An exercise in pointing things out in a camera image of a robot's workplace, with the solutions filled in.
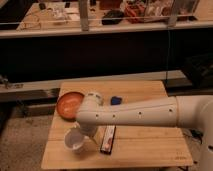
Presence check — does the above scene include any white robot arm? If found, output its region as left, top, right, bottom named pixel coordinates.
left=76, top=92, right=213, bottom=171

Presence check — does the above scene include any black bag on shelf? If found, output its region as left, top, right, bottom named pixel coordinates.
left=101, top=10, right=124, bottom=25

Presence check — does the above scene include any red tool on shelf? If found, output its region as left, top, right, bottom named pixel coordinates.
left=124, top=4, right=145, bottom=23

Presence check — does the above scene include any orange ceramic bowl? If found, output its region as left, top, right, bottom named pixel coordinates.
left=56, top=92, right=84, bottom=120

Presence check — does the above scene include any white ceramic cup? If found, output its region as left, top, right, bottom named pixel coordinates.
left=64, top=128, right=85, bottom=154

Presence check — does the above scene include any metal shelf post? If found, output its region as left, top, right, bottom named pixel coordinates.
left=78, top=0, right=89, bottom=31

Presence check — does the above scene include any blue sponge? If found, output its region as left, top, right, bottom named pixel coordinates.
left=110, top=96, right=122, bottom=105

